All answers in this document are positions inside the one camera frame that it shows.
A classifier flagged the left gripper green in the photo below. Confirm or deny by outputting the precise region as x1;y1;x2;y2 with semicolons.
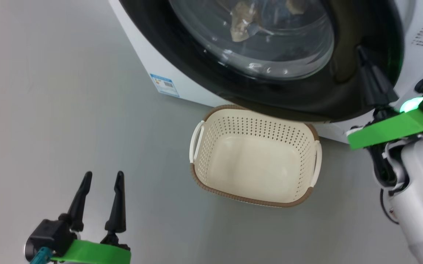
50;171;131;264

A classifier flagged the blue energy label sticker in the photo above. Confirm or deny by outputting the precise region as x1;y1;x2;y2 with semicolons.
150;74;180;98

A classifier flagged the teal connector plug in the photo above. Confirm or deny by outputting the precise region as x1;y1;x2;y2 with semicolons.
30;247;53;264

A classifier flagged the cream printed garment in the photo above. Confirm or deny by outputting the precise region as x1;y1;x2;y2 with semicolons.
230;0;305;42

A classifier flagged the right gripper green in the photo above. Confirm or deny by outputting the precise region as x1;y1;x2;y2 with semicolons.
347;45;423;150

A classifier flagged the white front-load washing machine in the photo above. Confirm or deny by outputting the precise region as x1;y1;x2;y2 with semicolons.
108;0;423;144

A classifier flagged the thin black cable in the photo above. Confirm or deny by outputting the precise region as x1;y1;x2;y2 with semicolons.
379;188;399;224

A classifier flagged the washing machine door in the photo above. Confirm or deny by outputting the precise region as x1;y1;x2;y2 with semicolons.
119;0;405;123

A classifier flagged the cream perforated laundry basket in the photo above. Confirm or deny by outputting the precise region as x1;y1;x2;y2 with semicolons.
189;104;323;208

